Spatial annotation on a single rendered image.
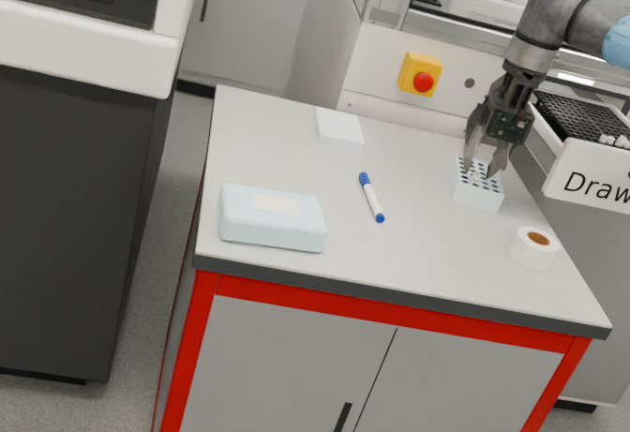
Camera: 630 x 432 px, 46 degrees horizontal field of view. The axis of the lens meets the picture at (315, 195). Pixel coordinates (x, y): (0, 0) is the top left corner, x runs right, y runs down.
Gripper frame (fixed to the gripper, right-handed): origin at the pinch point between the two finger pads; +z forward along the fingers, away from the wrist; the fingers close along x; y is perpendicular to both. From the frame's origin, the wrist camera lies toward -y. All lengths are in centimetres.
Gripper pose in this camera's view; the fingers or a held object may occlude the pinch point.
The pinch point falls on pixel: (478, 166)
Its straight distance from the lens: 133.7
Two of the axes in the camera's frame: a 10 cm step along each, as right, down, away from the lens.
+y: -1.1, 4.7, -8.8
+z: -2.6, 8.4, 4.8
